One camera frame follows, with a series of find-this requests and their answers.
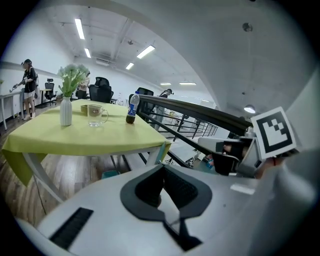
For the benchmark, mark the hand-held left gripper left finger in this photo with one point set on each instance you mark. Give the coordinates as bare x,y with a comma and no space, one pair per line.
130,197

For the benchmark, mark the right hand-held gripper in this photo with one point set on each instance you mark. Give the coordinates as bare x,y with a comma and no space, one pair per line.
273,131

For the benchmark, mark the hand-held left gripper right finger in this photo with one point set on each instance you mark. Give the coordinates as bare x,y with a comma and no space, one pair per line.
200,200

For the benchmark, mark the person's right forearm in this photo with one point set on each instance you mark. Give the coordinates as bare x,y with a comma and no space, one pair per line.
268,167

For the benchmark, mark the blue container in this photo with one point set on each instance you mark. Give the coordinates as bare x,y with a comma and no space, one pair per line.
210,163

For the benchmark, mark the round ceiling lamp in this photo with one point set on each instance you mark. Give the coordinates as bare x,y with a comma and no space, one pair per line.
249,109

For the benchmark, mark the black metal railing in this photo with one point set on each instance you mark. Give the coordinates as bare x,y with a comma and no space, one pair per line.
190,108

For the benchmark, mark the person's white shirt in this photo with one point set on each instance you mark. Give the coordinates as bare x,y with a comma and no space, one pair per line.
287,205

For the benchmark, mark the green tablecloth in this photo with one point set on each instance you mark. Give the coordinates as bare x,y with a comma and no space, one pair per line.
82,137

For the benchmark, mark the ceiling light bar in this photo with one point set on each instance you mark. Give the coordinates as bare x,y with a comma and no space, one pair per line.
187,83
165,84
79,28
129,66
145,51
87,53

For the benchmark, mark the cola bottle blue label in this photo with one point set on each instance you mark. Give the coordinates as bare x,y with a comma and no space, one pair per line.
132,110

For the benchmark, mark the clear glass mug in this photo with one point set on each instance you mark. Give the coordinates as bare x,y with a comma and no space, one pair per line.
95,116

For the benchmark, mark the black office chair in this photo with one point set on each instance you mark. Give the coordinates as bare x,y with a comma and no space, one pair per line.
101,92
146,100
50,90

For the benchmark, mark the small tan box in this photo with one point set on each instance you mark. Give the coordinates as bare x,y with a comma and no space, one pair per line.
84,109

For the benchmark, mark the white ribbed vase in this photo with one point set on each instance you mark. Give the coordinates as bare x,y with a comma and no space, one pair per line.
65,112

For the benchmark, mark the round metal ceiling fixture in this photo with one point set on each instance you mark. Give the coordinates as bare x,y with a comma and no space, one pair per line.
247,27

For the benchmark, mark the white flower bouquet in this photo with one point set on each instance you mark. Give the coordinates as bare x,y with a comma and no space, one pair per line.
71,75

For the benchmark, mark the wooden top desk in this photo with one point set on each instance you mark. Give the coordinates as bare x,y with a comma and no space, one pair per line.
45,90

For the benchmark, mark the ceiling air conditioner unit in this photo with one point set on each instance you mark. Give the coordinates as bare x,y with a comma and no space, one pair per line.
103,61

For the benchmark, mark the white desk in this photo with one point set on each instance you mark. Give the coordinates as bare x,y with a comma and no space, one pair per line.
7,100

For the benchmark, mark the white frame table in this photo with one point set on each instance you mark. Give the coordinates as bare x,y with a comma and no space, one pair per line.
41,172

